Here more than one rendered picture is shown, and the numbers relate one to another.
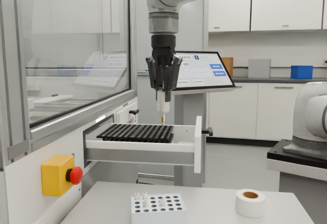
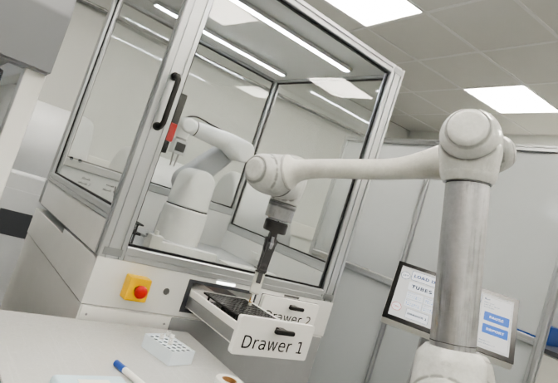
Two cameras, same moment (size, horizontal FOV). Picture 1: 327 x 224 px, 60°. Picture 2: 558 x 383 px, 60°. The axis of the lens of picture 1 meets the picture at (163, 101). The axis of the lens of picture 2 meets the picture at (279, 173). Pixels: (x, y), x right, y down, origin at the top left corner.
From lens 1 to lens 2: 1.11 m
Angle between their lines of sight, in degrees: 47
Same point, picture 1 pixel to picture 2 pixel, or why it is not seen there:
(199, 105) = not seen: hidden behind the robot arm
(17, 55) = (136, 198)
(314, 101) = not seen: hidden behind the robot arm
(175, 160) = (226, 334)
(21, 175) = (107, 268)
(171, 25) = (276, 212)
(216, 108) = not seen: outside the picture
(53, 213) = (124, 316)
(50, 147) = (143, 267)
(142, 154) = (212, 317)
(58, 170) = (129, 280)
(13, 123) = (115, 235)
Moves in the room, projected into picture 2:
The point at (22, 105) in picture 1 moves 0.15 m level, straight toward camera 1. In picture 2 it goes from (129, 228) to (97, 224)
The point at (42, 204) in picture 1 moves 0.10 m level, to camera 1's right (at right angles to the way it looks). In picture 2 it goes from (116, 301) to (131, 312)
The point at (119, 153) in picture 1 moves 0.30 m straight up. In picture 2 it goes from (202, 310) to (232, 219)
